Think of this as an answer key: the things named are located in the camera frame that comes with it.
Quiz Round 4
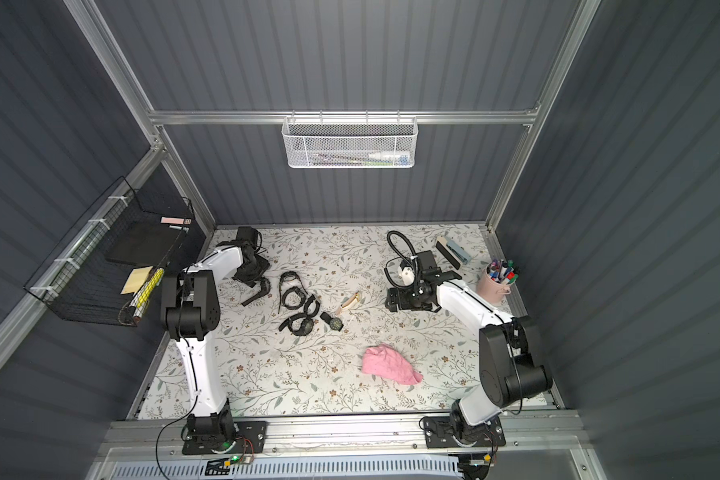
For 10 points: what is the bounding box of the black wire basket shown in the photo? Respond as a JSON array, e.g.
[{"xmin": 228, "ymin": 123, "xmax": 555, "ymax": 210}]
[{"xmin": 24, "ymin": 182, "xmax": 199, "ymax": 327}]

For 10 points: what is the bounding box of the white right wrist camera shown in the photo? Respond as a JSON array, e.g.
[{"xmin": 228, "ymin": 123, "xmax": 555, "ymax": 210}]
[{"xmin": 398, "ymin": 266, "xmax": 415, "ymax": 287}]

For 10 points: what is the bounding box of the coloured markers bunch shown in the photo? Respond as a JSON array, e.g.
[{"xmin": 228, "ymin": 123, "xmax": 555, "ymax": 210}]
[{"xmin": 486, "ymin": 259, "xmax": 519, "ymax": 285}]

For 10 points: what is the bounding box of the green dial watch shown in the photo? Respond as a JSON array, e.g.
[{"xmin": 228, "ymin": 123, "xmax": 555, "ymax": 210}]
[{"xmin": 320, "ymin": 312, "xmax": 344, "ymax": 331}]

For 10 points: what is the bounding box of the black strap wristwatch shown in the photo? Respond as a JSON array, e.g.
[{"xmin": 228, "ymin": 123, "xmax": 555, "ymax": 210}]
[{"xmin": 241, "ymin": 277, "xmax": 271, "ymax": 306}]

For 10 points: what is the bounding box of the white wire basket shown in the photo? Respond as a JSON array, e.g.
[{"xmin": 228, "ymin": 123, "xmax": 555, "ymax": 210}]
[{"xmin": 281, "ymin": 118, "xmax": 419, "ymax": 169}]

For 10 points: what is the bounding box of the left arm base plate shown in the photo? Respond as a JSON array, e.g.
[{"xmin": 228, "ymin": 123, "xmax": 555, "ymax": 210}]
[{"xmin": 181, "ymin": 417, "xmax": 268, "ymax": 455}]

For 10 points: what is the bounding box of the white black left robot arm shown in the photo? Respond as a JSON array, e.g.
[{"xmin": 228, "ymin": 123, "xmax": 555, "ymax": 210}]
[{"xmin": 160, "ymin": 226, "xmax": 271, "ymax": 443}]

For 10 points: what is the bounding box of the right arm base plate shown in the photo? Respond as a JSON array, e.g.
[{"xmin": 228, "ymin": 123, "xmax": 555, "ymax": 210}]
[{"xmin": 418, "ymin": 416, "xmax": 506, "ymax": 449}]

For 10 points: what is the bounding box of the beige strap watch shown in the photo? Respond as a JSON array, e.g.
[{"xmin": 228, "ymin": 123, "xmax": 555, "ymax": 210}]
[{"xmin": 336, "ymin": 291, "xmax": 362, "ymax": 314}]

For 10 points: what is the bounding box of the pink cloth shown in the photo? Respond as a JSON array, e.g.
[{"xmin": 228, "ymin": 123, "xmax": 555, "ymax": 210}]
[{"xmin": 362, "ymin": 344, "xmax": 423, "ymax": 386}]

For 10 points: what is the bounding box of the black notebook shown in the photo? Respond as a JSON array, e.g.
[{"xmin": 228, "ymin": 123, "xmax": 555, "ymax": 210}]
[{"xmin": 104, "ymin": 222, "xmax": 186, "ymax": 267}]

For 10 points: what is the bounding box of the black watch lower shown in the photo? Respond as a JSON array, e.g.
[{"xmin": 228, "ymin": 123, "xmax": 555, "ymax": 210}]
[{"xmin": 278, "ymin": 295, "xmax": 321, "ymax": 337}]

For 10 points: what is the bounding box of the yellow sticky note pad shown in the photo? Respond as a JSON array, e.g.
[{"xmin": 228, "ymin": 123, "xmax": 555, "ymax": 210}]
[{"xmin": 121, "ymin": 266, "xmax": 153, "ymax": 295}]

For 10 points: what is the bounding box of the pink pen cup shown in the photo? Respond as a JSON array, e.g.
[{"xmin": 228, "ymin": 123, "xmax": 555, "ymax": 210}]
[{"xmin": 476, "ymin": 270, "xmax": 511, "ymax": 305}]

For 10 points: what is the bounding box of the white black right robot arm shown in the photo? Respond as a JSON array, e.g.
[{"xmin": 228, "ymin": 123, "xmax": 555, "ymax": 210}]
[{"xmin": 385, "ymin": 251, "xmax": 553, "ymax": 446}]

